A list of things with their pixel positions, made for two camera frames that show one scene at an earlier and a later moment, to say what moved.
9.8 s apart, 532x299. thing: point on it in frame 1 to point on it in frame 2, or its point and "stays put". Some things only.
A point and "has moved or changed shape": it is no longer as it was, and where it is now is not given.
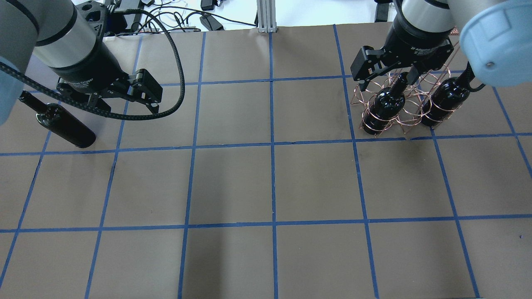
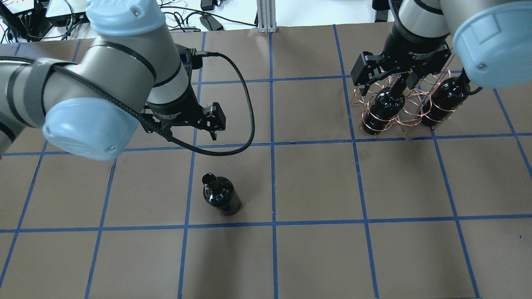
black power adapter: [208, 21] stays put
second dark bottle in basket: [448, 96] stays put
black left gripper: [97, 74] to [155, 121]
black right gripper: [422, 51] stays put
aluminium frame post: [266, 11] stays put
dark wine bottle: [58, 121] has moved or changed shape
